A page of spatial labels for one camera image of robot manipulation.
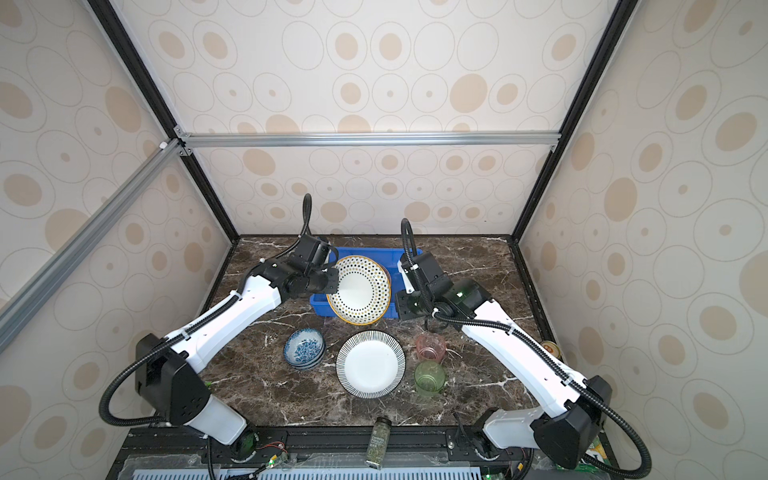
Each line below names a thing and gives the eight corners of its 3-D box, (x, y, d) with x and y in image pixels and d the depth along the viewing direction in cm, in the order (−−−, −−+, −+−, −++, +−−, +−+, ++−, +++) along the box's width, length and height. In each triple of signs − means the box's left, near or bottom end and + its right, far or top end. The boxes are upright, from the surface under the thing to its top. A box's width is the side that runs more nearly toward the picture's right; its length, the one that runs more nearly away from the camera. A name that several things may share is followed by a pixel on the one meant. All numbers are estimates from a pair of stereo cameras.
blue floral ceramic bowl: (287, 375, 87) (279, 365, 81) (295, 340, 94) (288, 328, 88) (323, 375, 87) (319, 365, 81) (328, 340, 94) (324, 328, 88)
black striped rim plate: (334, 398, 83) (332, 394, 80) (341, 335, 95) (340, 330, 92) (405, 398, 83) (406, 394, 80) (403, 335, 95) (404, 330, 92)
